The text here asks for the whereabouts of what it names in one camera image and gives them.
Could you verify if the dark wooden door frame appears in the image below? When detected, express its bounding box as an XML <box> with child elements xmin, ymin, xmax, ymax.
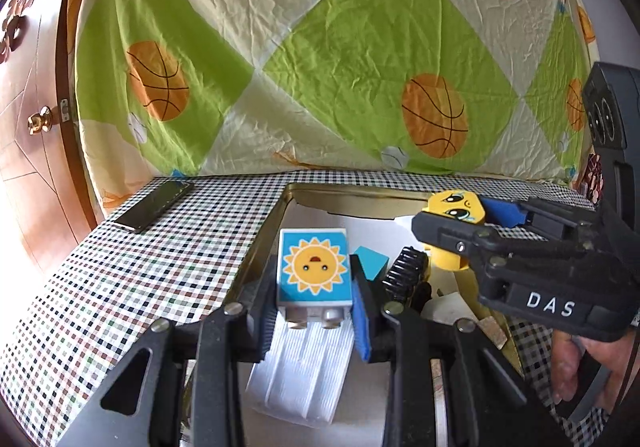
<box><xmin>54</xmin><ymin>0</ymin><xmax>108</xmax><ymax>228</ymax></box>

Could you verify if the wooden door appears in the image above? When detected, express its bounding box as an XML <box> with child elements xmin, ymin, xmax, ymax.
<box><xmin>0</xmin><ymin>0</ymin><xmax>98</xmax><ymax>278</ymax></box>

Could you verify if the brass door knob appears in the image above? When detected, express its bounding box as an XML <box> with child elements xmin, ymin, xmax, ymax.
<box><xmin>26</xmin><ymin>106</ymin><xmax>53</xmax><ymax>135</ymax></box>

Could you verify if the blue bear-printed block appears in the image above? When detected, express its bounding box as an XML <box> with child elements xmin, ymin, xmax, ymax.
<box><xmin>350</xmin><ymin>247</ymin><xmax>392</xmax><ymax>282</ymax></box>

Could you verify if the yellow crying-face box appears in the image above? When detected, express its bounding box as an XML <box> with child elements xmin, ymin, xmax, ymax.
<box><xmin>419</xmin><ymin>190</ymin><xmax>487</xmax><ymax>273</ymax></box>

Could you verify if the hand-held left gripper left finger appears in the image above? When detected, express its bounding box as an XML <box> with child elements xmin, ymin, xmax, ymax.
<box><xmin>57</xmin><ymin>277</ymin><xmax>278</xmax><ymax>447</ymax></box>

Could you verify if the white ridged ramp block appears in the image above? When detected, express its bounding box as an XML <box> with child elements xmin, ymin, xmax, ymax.
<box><xmin>245</xmin><ymin>322</ymin><xmax>358</xmax><ymax>425</ymax></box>

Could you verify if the white paper sheet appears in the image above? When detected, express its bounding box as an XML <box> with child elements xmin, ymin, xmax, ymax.
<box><xmin>280</xmin><ymin>204</ymin><xmax>481</xmax><ymax>447</ymax></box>

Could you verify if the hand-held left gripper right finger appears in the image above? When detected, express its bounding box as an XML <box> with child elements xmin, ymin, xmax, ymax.
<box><xmin>348</xmin><ymin>254</ymin><xmax>576</xmax><ymax>447</ymax></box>

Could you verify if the basketball-print quilt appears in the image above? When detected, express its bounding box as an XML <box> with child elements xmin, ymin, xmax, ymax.
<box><xmin>67</xmin><ymin>0</ymin><xmax>598</xmax><ymax>218</ymax></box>

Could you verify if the person's right hand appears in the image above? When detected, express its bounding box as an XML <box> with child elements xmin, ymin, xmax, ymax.
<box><xmin>550</xmin><ymin>329</ymin><xmax>640</xmax><ymax>415</ymax></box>

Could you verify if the gold rectangular tin box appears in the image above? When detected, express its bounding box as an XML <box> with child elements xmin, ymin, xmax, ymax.
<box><xmin>235</xmin><ymin>182</ymin><xmax>526</xmax><ymax>447</ymax></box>

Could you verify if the black hair clip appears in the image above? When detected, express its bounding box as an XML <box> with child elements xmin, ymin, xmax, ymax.
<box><xmin>381</xmin><ymin>247</ymin><xmax>432</xmax><ymax>315</ymax></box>

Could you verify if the checkered tablecloth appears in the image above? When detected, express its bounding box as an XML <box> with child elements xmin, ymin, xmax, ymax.
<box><xmin>0</xmin><ymin>169</ymin><xmax>640</xmax><ymax>447</ymax></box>

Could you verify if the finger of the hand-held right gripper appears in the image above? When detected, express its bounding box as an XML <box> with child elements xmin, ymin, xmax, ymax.
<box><xmin>411</xmin><ymin>212</ymin><xmax>532</xmax><ymax>279</ymax></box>
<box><xmin>480</xmin><ymin>197</ymin><xmax>602</xmax><ymax>240</ymax></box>

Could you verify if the dark red floral cloth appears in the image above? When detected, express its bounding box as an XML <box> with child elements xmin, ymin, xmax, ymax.
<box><xmin>582</xmin><ymin>152</ymin><xmax>606</xmax><ymax>205</ymax></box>

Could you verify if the blue sun-printed block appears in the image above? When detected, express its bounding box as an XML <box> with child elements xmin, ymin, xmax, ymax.
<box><xmin>275</xmin><ymin>228</ymin><xmax>355</xmax><ymax>330</ymax></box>

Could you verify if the brown door ornament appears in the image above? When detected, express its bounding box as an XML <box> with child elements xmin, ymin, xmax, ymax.
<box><xmin>0</xmin><ymin>0</ymin><xmax>41</xmax><ymax>64</ymax></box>

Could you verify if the black smartphone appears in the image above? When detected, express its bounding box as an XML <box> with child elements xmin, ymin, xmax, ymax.
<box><xmin>111</xmin><ymin>179</ymin><xmax>195</xmax><ymax>234</ymax></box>

